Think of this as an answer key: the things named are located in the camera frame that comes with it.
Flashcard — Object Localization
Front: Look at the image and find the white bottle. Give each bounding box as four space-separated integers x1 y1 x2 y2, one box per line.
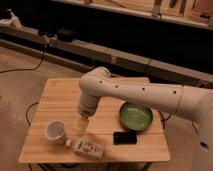
65 137 104 159

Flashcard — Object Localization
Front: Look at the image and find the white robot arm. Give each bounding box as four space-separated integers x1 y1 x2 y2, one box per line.
78 67 213 171

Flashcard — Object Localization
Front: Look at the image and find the white paper cup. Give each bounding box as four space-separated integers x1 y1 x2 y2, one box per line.
45 121 67 145

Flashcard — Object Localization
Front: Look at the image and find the wooden table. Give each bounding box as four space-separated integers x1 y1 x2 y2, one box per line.
19 78 170 163

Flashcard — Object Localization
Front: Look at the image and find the black rectangular phone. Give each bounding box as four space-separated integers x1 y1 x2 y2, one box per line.
113 132 137 145

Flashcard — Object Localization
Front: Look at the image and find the green bowl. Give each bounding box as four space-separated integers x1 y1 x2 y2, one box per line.
119 102 153 131

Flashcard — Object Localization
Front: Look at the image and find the dark round object on ledge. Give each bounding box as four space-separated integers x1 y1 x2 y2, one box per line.
57 29 75 42

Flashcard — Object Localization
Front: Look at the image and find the white figure on ledge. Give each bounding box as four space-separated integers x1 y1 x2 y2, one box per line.
0 9 22 29

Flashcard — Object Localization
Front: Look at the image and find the black cable on floor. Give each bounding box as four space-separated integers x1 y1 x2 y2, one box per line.
0 49 46 74

